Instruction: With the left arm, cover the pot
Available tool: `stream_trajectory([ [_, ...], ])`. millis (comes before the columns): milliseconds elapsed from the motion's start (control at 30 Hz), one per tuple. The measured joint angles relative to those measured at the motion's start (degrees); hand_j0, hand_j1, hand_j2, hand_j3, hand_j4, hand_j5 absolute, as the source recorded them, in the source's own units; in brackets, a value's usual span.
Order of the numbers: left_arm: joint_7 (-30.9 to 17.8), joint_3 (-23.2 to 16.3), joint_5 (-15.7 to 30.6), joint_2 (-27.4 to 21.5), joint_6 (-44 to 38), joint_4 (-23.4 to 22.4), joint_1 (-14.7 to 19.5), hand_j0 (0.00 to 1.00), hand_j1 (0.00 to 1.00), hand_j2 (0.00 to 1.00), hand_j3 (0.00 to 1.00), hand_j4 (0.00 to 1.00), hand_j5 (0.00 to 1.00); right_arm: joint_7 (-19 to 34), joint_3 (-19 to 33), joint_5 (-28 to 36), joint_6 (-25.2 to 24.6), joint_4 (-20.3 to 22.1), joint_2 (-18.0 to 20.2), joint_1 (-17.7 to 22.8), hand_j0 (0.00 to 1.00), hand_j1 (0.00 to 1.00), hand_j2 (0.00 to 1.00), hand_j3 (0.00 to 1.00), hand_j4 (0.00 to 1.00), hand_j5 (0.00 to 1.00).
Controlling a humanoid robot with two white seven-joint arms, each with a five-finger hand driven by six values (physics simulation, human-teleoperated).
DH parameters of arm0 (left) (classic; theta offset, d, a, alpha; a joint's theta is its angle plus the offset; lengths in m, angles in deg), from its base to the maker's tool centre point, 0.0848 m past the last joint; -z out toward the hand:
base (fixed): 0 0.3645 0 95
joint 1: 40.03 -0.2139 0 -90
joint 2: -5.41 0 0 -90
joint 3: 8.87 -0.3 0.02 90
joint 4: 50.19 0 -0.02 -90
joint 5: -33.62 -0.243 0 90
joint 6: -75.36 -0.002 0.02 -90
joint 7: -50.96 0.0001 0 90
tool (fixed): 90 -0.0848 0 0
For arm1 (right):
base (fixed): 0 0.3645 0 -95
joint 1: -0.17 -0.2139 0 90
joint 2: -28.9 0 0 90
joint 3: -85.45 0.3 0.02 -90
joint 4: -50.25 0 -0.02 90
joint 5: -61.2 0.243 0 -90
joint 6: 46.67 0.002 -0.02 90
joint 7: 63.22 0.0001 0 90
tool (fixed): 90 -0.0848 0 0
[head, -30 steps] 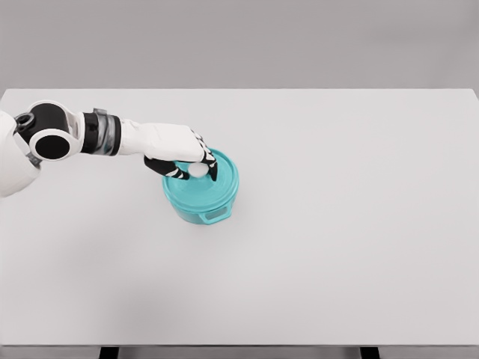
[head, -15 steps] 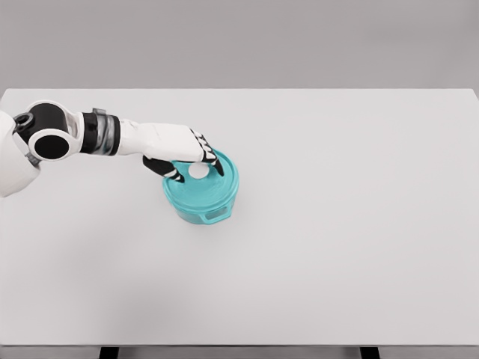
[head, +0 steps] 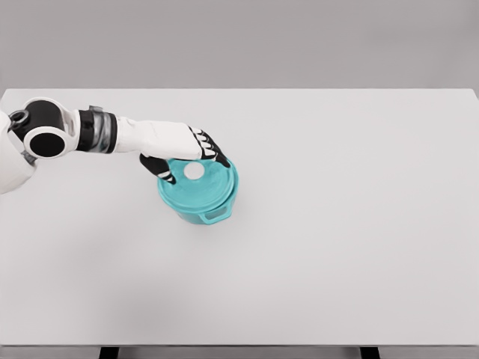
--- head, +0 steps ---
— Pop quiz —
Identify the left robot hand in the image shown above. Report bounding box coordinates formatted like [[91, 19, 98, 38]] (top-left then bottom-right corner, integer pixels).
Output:
[[138, 120, 231, 185]]

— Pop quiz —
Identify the teal pot lid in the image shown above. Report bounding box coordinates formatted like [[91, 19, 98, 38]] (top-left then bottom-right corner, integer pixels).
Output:
[[156, 156, 239, 215]]

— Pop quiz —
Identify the teal pot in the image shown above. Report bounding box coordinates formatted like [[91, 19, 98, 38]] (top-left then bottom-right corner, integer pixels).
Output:
[[161, 178, 240, 226]]

